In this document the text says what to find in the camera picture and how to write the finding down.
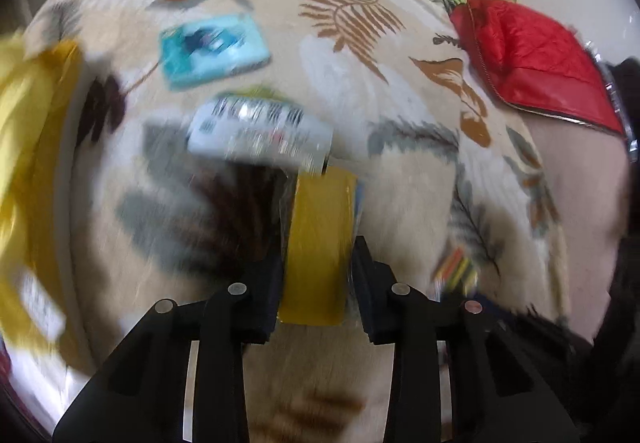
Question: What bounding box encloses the red quilted pouch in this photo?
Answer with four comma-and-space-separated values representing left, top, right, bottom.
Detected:
449, 0, 626, 136

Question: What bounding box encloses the teal tissue pack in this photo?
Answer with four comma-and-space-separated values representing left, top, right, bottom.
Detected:
159, 13, 272, 91

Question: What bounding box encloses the dark cloth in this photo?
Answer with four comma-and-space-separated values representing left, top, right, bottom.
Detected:
602, 56, 640, 134

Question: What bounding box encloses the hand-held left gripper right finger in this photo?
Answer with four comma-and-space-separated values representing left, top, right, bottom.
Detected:
352, 235, 583, 443

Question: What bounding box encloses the yellow packet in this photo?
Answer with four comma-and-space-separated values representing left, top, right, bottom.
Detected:
277, 166, 363, 326

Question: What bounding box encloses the clear plastic bag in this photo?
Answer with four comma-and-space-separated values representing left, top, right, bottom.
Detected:
565, 23, 640, 154

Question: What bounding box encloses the pink checked mattress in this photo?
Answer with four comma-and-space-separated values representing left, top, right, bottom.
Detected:
525, 118, 633, 344

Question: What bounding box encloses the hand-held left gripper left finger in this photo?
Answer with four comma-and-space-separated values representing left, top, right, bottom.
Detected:
52, 248, 286, 443

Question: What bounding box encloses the leaf print blanket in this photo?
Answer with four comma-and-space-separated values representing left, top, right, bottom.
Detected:
15, 0, 596, 443

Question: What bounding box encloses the small striped packet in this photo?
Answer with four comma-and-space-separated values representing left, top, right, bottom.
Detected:
432, 245, 481, 296

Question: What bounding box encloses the white box with yellow rim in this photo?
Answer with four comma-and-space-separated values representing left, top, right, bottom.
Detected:
0, 38, 96, 364

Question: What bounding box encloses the yellow towel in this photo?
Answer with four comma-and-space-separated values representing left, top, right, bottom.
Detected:
0, 43, 56, 204

